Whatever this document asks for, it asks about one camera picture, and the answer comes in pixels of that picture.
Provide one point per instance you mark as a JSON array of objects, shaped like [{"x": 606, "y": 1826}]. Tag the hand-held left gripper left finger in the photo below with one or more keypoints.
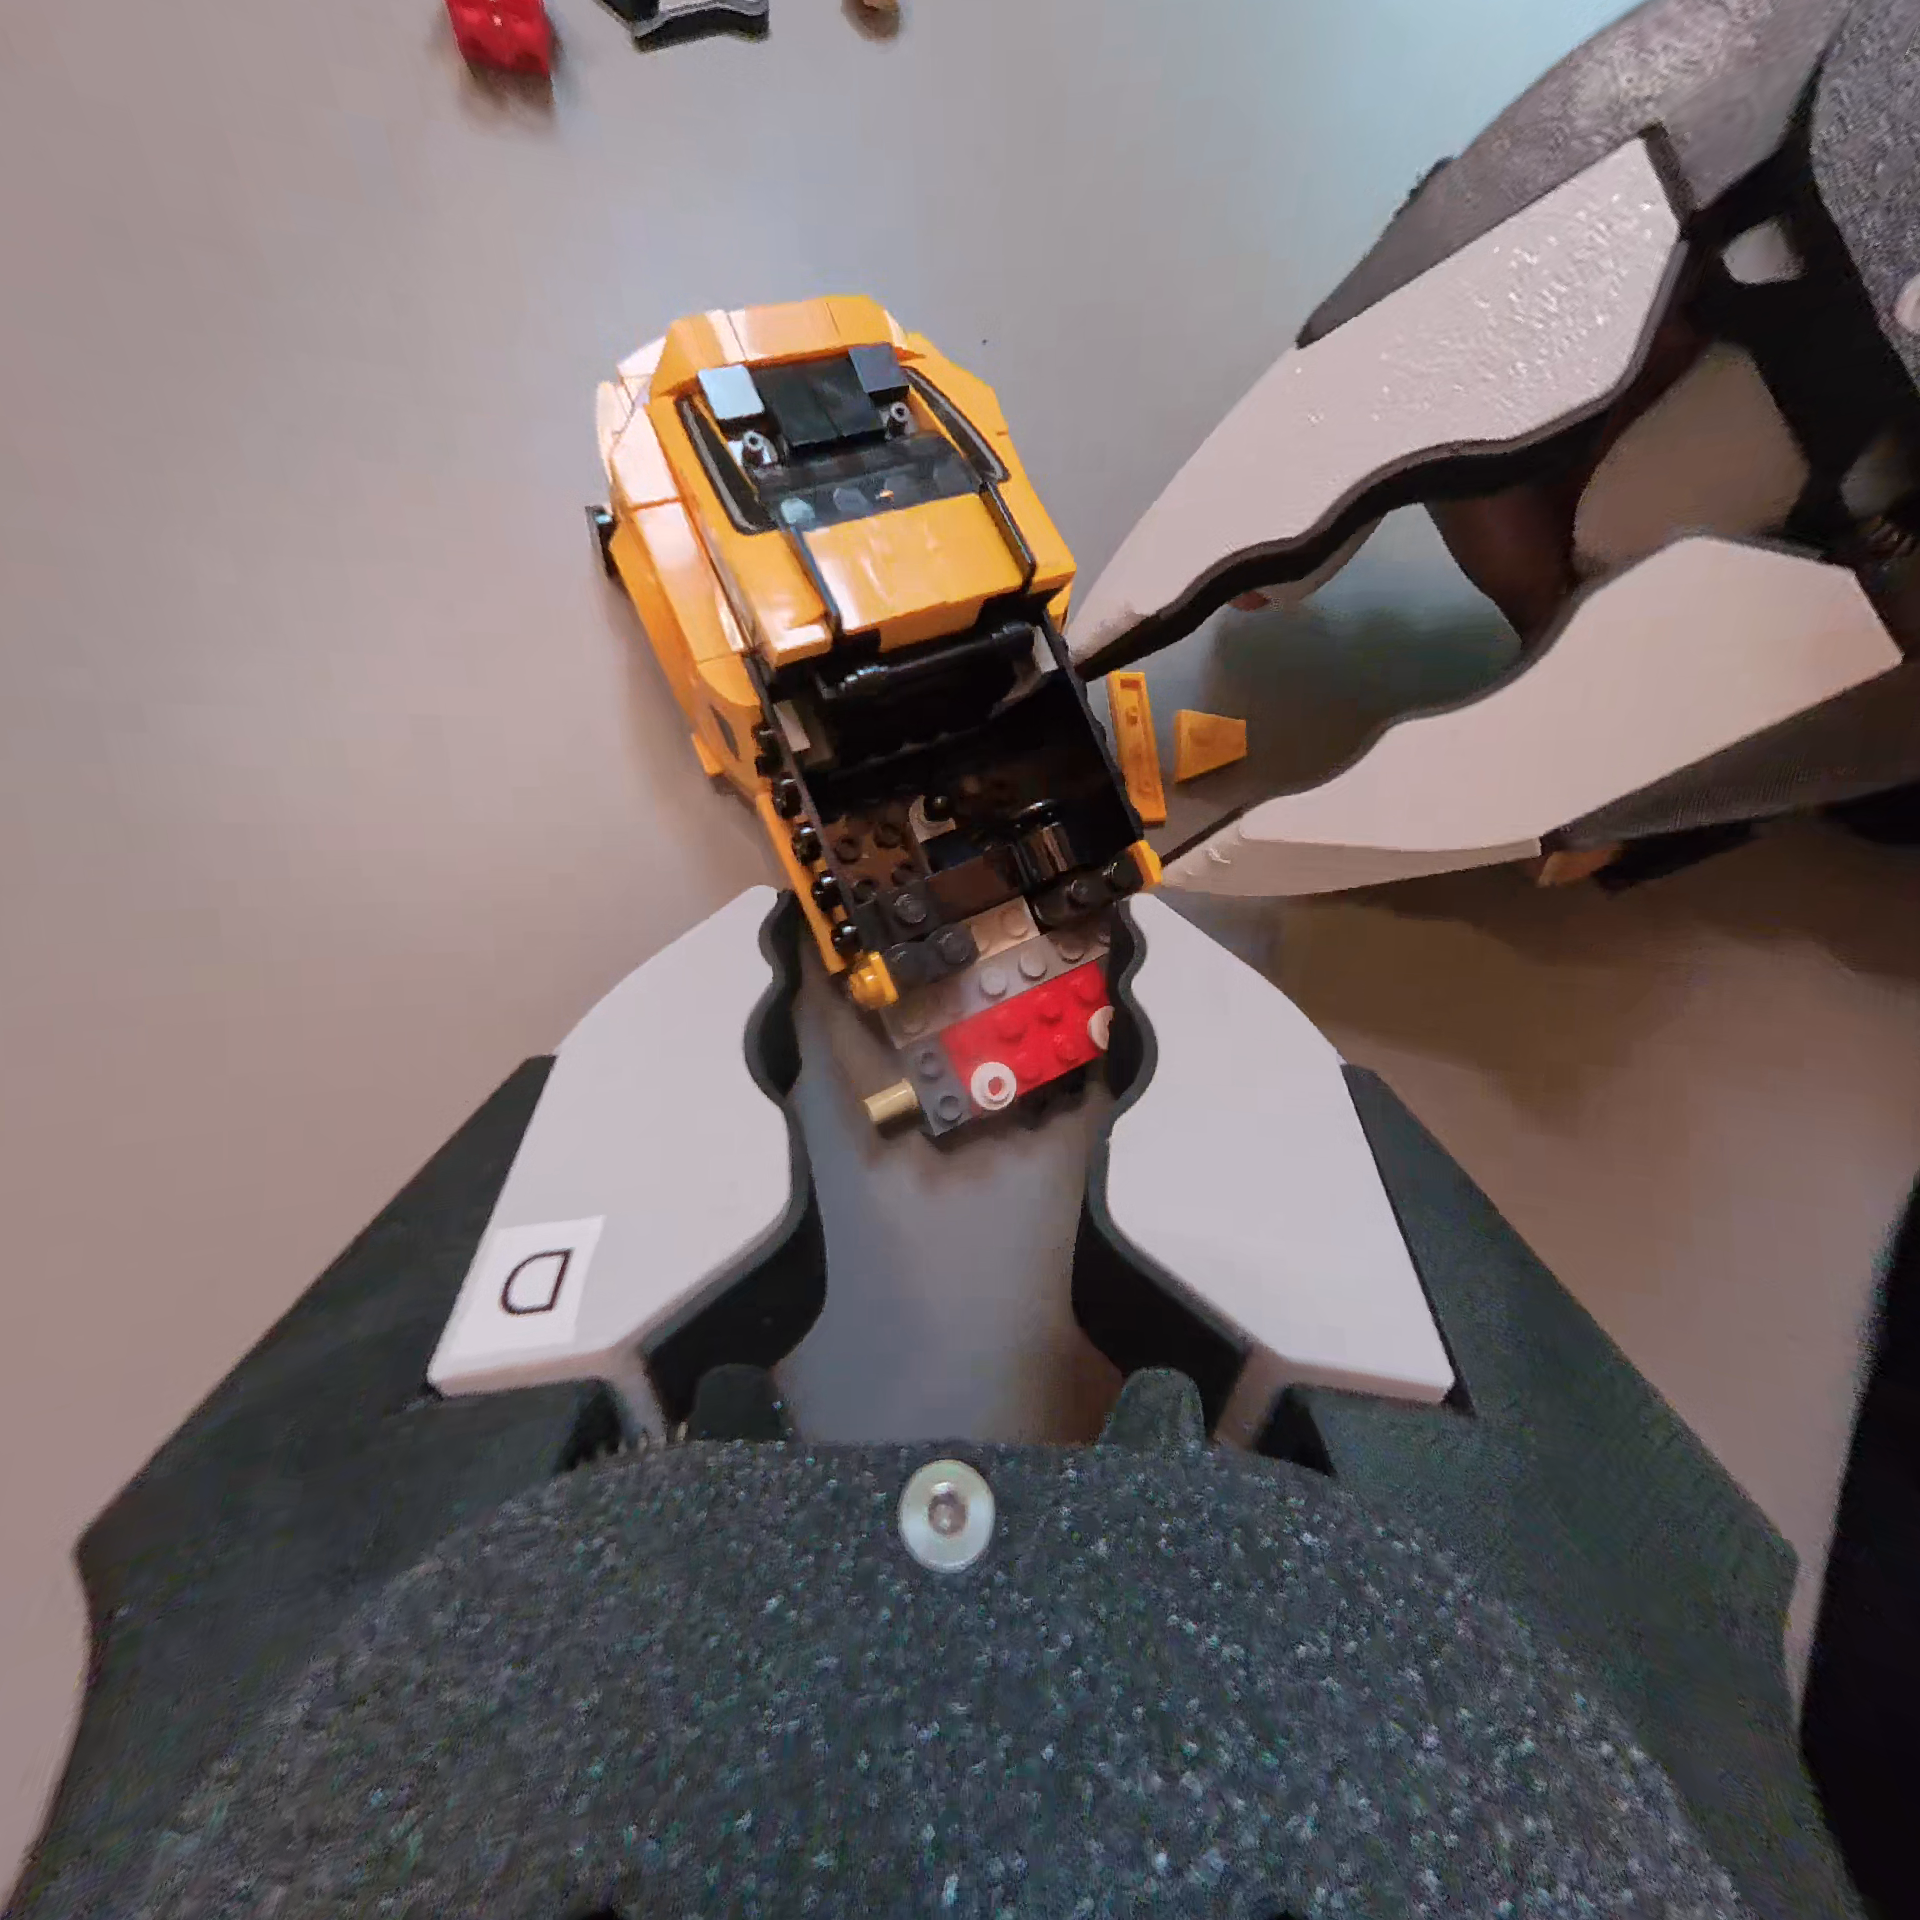
[{"x": 646, "y": 1142}]

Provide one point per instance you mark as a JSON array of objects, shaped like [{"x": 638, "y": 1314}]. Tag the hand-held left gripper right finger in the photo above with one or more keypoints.
[{"x": 1261, "y": 1184}]

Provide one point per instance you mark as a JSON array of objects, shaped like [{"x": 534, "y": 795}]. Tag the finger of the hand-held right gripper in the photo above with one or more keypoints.
[
  {"x": 1440, "y": 359},
  {"x": 1652, "y": 691}
]

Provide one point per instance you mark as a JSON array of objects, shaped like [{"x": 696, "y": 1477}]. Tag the yellow lego wedge piece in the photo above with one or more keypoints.
[{"x": 1207, "y": 746}]

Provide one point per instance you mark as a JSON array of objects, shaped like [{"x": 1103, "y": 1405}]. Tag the narrow yellow lego plate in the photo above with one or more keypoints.
[{"x": 1136, "y": 746}]

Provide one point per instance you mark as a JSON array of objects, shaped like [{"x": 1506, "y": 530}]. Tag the yellow lego car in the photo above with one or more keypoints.
[{"x": 901, "y": 570}]

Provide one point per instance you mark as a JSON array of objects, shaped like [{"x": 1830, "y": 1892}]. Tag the black lego wrench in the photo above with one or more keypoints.
[{"x": 692, "y": 12}]

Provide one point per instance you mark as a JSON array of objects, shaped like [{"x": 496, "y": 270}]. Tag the person's right hand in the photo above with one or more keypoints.
[{"x": 1507, "y": 557}]

